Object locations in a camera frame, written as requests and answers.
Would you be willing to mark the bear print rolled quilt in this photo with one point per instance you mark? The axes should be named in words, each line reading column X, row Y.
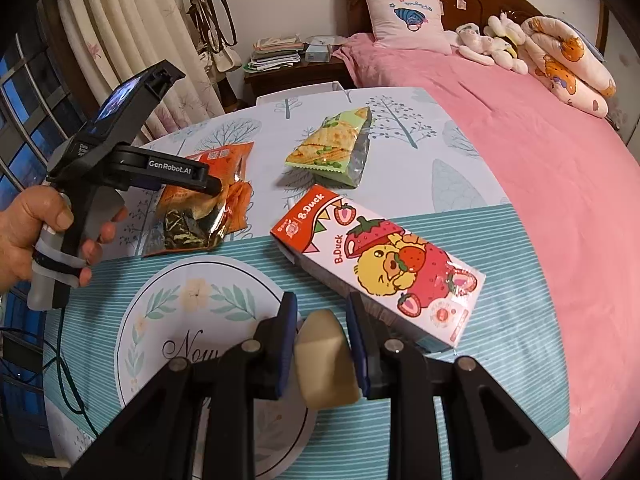
column 565, row 60

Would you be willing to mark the tissue box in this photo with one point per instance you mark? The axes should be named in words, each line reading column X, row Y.
column 317, row 54

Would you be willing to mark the glass plate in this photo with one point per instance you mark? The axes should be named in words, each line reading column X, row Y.
column 325, row 39

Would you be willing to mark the orange snack packet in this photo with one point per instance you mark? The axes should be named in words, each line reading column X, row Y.
column 190, row 225

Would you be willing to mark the white plastic chair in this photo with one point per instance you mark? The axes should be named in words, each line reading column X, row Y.
column 300, row 91

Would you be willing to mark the tree print tablecloth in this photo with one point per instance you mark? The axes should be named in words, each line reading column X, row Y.
column 450, row 170

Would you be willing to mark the white hanging handbag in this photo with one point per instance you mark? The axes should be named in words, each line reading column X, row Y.
column 222, row 60

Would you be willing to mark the cream floral curtain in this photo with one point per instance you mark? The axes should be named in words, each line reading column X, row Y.
column 145, row 20

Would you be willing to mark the dark wooden nightstand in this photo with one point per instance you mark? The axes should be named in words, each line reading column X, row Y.
column 295, row 77

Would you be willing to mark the pink bed sheet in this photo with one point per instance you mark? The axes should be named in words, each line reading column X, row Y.
column 550, row 185

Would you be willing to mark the strawberry duck print carton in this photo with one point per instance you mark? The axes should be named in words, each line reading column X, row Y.
column 380, row 260

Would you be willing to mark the white yellow plush toy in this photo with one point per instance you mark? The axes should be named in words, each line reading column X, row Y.
column 507, row 42

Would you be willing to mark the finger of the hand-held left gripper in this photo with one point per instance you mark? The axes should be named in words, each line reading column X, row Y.
column 214, row 185

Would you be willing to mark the metal window grille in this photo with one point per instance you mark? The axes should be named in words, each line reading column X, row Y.
column 30, row 95

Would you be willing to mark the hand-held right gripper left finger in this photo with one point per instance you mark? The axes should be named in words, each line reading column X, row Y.
column 287, row 345

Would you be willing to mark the pink embroidered pillow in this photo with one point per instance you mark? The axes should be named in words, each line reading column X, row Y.
column 385, row 35

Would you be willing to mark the stack of books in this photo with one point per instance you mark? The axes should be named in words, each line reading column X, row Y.
column 275, row 55

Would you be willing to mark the person's left hand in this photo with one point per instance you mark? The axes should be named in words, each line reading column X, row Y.
column 25, row 230

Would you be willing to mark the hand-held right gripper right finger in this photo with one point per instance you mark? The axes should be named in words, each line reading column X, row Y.
column 361, row 345

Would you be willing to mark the green snack packet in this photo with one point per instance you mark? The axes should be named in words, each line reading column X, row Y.
column 325, row 145

